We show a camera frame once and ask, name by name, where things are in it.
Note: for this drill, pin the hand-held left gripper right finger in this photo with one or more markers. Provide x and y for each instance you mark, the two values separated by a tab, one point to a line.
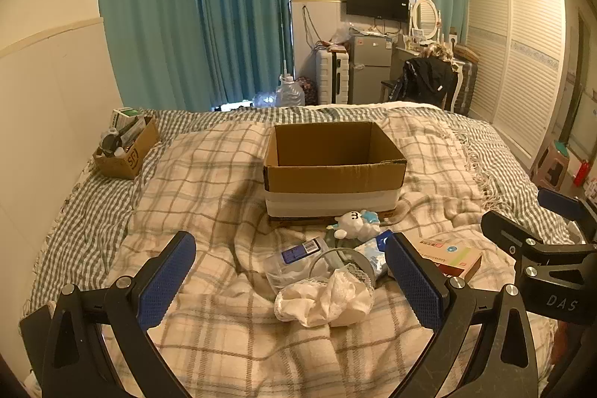
413	286

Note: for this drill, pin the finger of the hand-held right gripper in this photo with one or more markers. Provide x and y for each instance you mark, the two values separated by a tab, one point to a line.
506	232
558	201

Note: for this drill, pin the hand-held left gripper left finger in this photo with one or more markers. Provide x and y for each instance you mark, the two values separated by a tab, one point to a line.
165	281

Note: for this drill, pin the red bottle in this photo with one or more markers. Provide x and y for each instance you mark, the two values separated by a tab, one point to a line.
581	173

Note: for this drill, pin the red white flat box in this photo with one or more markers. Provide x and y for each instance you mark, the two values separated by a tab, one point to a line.
454	260

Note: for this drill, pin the blue white tissue packet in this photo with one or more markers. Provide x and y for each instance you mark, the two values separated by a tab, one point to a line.
373	256

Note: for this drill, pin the white blue plush toy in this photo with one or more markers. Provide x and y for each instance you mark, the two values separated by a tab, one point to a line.
357	224

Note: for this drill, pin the white lace cloth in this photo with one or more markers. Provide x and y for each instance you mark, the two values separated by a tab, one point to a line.
326	297

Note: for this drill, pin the beige plaid blanket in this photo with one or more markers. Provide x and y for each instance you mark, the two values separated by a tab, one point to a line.
210	193

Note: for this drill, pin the green gingham bed sheet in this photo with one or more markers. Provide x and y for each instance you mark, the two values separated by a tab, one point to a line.
84	211

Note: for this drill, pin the clear bottle with blue label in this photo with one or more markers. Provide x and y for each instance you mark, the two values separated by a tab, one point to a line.
296	260

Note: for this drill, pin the small brown cardboard box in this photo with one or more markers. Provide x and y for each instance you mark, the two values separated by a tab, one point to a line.
133	155

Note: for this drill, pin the large open cardboard box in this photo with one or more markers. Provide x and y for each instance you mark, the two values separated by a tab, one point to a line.
326	186

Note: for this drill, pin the white louvred wardrobe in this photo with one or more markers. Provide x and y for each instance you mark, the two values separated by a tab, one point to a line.
522	62

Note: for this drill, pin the dark round bottle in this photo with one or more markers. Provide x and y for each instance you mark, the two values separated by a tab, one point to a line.
112	142

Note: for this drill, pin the dark brown suitcase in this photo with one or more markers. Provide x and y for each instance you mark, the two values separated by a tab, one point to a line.
468	81

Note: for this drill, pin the white chair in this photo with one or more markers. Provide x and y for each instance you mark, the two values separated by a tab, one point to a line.
454	85

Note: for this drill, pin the green white carton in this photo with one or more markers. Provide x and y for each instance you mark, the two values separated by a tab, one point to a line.
123	114

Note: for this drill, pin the black jacket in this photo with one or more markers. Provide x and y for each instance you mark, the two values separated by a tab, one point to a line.
427	78

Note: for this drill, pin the grey dressing table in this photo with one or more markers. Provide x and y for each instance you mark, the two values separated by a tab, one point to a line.
401	57

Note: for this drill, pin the grey small fridge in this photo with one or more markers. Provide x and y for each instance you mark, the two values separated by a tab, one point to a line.
369	69

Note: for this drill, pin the dark floral bag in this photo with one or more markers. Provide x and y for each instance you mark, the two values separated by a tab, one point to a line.
308	89

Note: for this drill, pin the white ribbed suitcase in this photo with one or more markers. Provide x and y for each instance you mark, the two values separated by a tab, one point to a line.
332	76

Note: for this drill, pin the large clear water jug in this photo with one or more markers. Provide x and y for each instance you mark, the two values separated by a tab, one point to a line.
290	92

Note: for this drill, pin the white oval vanity mirror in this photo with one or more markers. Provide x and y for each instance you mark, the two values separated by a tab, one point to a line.
425	16

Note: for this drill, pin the clear plastic bag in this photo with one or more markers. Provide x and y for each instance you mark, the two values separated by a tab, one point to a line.
342	35

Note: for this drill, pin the wide teal curtain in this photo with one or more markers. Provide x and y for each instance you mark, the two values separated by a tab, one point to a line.
149	15

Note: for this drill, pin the teal window curtain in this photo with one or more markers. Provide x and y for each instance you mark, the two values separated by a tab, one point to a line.
242	15

